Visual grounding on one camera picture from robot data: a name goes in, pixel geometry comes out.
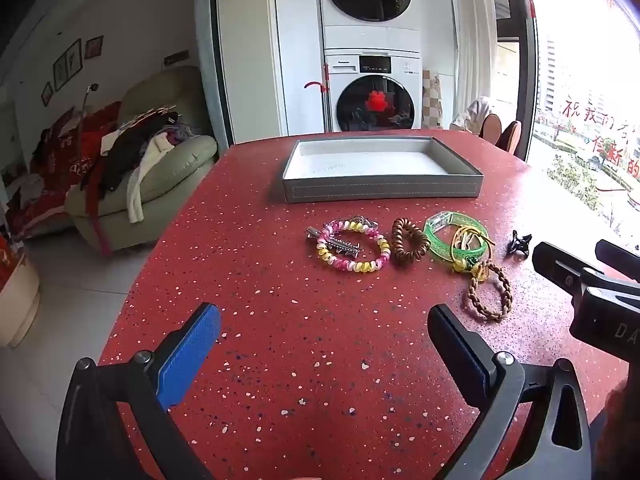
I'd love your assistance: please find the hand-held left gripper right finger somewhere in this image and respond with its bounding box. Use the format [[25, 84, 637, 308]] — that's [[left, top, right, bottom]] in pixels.
[[427, 303, 593, 480]]

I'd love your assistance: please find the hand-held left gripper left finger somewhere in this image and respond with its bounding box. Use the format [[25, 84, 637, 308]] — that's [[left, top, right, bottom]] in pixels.
[[56, 302, 222, 480]]

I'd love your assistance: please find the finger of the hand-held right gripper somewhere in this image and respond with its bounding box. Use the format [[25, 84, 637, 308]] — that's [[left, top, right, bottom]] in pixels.
[[595, 239, 640, 283], [532, 241, 608, 306]]

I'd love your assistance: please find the black claw hair clip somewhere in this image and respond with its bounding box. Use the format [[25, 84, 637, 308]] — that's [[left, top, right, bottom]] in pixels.
[[506, 230, 533, 259]]

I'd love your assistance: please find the brown braided hair tie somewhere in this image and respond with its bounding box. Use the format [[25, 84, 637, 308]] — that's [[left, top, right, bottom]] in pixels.
[[462, 260, 513, 323]]

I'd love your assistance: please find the yellow flower hair tie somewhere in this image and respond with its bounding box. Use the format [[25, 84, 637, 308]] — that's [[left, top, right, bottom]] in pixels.
[[451, 225, 496, 278]]

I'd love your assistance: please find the pink yellow spiral hair tie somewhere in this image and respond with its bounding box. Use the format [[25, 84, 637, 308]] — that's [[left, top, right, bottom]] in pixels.
[[317, 218, 391, 273]]

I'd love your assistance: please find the silver rhinestone hair clip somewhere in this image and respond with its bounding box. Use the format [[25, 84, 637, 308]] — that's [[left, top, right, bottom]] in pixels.
[[306, 215, 379, 239]]

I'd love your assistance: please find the silver star hair clip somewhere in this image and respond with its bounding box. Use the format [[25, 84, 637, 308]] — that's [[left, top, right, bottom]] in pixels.
[[325, 239, 369, 262]]

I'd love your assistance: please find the grey tray box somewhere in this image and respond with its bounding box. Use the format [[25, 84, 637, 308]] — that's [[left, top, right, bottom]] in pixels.
[[281, 136, 485, 204]]

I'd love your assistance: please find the green glitter bangle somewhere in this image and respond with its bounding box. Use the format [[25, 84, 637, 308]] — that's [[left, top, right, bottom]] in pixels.
[[424, 211, 488, 263]]

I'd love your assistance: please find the pale cloth on chair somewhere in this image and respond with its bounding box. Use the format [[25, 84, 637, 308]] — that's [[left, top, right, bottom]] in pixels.
[[450, 96, 493, 133]]

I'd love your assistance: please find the pile of clothes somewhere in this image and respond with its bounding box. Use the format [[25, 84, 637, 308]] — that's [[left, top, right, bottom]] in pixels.
[[80, 105, 201, 223]]

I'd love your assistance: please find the checkered board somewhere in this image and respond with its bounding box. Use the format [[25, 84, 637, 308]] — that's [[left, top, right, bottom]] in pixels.
[[422, 71, 443, 131]]

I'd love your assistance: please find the red blanket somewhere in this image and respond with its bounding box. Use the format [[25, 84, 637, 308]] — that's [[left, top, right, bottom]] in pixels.
[[7, 101, 123, 238]]

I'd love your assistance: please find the pale green sofa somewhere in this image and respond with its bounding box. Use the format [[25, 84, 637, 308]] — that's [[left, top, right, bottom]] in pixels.
[[65, 65, 219, 253]]

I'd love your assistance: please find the large framed picture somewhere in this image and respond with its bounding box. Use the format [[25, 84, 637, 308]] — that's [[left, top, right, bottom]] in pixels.
[[53, 39, 82, 92]]

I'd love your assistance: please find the white tumble dryer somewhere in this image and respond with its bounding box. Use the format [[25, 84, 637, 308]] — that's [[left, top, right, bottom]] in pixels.
[[316, 0, 423, 53]]

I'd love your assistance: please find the brown spiral hair tie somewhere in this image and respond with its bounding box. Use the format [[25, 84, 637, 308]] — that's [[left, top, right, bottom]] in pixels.
[[391, 217, 432, 267]]

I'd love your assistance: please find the red handled mop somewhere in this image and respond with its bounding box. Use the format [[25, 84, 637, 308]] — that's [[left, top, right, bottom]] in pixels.
[[305, 63, 332, 131]]

